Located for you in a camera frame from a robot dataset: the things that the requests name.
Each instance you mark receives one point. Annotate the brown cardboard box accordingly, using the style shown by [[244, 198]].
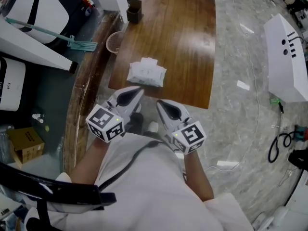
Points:
[[25, 143]]

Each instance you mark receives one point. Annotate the person's white garment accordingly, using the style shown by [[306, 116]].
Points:
[[149, 196]]

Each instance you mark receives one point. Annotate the small white appliance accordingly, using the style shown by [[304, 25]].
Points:
[[10, 85]]

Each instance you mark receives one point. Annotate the pink mesh wastebasket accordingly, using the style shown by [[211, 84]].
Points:
[[115, 42]]

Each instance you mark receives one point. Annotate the dark brown square holder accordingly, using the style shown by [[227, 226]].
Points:
[[134, 13]]

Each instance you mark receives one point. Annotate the person's white shoe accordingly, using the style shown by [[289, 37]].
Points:
[[153, 126]]

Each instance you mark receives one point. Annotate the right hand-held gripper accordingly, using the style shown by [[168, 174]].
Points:
[[190, 136]]

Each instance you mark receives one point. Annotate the small white bottles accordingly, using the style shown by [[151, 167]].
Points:
[[38, 118]]

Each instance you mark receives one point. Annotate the white cabinet with black holes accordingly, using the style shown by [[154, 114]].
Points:
[[284, 68]]

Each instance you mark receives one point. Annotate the person's right forearm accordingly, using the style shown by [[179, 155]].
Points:
[[197, 177]]

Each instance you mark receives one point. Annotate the white paper scrap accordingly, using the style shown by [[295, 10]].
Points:
[[223, 163], [247, 28], [243, 85]]

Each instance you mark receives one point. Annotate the black machine with red button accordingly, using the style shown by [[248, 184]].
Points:
[[87, 6]]

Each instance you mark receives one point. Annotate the person's left forearm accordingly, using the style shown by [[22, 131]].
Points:
[[89, 162]]

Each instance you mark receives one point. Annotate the white slanted counter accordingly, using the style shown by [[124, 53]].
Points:
[[29, 49]]

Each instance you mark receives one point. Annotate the person's dark shoe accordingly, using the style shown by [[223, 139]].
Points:
[[136, 123]]

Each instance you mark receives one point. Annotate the teal and red device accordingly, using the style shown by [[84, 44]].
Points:
[[302, 132]]

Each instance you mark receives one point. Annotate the white wet wipe pack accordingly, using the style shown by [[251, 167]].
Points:
[[146, 74]]

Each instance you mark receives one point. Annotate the white and dark machine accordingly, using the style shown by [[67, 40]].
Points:
[[298, 6]]

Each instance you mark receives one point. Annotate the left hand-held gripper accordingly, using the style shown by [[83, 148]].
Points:
[[104, 124]]

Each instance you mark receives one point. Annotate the small green object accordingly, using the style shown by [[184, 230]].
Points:
[[275, 101]]

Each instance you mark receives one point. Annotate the large white black-banded appliance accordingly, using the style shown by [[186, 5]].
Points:
[[41, 11]]

